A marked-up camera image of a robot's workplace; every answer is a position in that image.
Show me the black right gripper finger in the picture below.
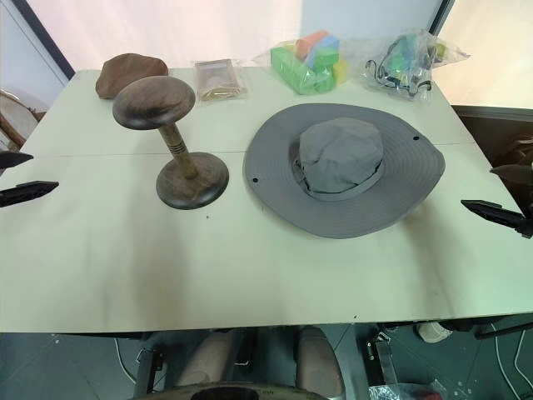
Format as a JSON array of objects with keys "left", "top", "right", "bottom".
[
  {"left": 490, "top": 162, "right": 533, "bottom": 201},
  {"left": 460, "top": 199, "right": 533, "bottom": 240}
]

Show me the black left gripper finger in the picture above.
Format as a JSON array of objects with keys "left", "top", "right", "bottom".
[
  {"left": 0, "top": 152, "right": 35, "bottom": 170},
  {"left": 0, "top": 180, "right": 60, "bottom": 209}
]

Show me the dark wooden hat stand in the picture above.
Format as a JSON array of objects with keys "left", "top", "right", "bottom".
[{"left": 112, "top": 76, "right": 231, "bottom": 210}]

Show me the grey wide-brim sun hat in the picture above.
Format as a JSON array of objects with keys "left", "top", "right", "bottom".
[{"left": 242, "top": 102, "right": 447, "bottom": 241}]

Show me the white round container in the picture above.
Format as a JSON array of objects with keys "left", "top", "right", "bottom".
[{"left": 417, "top": 322, "right": 453, "bottom": 341}]

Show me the brown flat cap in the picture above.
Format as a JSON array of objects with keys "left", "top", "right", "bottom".
[{"left": 94, "top": 52, "right": 170, "bottom": 100}]

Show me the crumpled clear plastic bag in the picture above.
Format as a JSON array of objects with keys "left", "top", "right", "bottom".
[{"left": 367, "top": 380, "right": 449, "bottom": 400}]

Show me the beige rounded pad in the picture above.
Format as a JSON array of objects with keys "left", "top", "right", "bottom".
[
  {"left": 296, "top": 326, "right": 347, "bottom": 398},
  {"left": 177, "top": 329, "right": 235, "bottom": 389}
]

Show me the clear bag of foam blocks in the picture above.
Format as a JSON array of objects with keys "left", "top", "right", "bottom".
[{"left": 252, "top": 31, "right": 355, "bottom": 95}]

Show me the clear bag with corded items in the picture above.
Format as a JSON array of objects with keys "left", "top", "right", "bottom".
[{"left": 353, "top": 28, "right": 471, "bottom": 102}]

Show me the metal table leg bracket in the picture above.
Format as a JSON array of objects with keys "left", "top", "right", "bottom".
[
  {"left": 365, "top": 328, "right": 397, "bottom": 393},
  {"left": 136, "top": 344, "right": 168, "bottom": 395}
]

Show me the clear bag with wooden frame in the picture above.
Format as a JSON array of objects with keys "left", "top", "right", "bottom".
[{"left": 192, "top": 57, "right": 252, "bottom": 103}]

